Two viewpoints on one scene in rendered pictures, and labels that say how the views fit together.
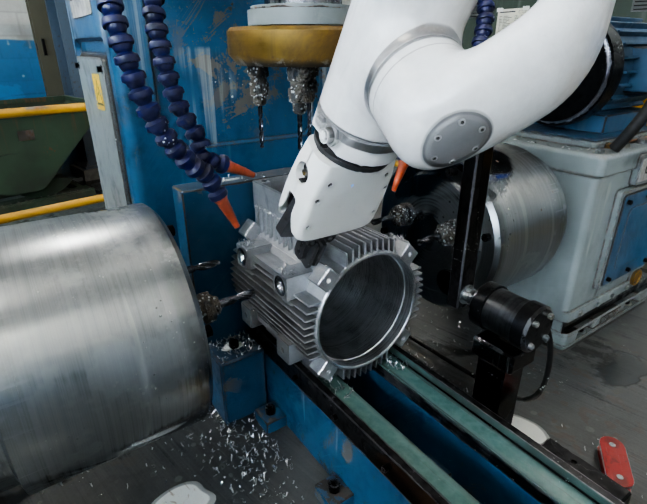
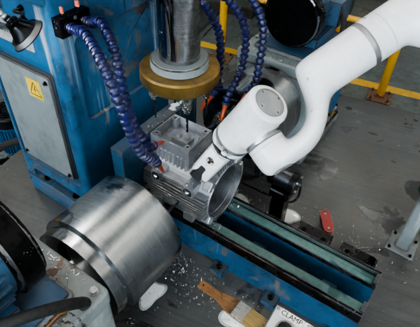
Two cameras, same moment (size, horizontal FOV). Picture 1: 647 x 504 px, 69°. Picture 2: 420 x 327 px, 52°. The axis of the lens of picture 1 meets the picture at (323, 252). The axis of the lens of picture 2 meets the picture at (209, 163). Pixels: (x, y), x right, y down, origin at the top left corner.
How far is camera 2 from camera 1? 0.62 m
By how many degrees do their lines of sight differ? 26
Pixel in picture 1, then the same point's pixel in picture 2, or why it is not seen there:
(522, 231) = (283, 126)
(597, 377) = (317, 176)
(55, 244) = (117, 218)
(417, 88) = (272, 159)
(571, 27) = (317, 137)
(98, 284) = (143, 230)
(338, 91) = (232, 141)
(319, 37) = (201, 88)
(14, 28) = not seen: outside the picture
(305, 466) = (199, 259)
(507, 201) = not seen: hidden behind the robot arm
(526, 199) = not seen: hidden behind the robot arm
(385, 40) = (256, 137)
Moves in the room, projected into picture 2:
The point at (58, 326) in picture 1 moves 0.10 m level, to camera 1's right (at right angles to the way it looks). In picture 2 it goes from (138, 252) to (186, 239)
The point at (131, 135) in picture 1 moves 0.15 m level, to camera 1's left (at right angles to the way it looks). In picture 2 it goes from (74, 120) to (6, 133)
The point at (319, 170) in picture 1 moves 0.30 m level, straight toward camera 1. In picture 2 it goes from (220, 162) to (289, 281)
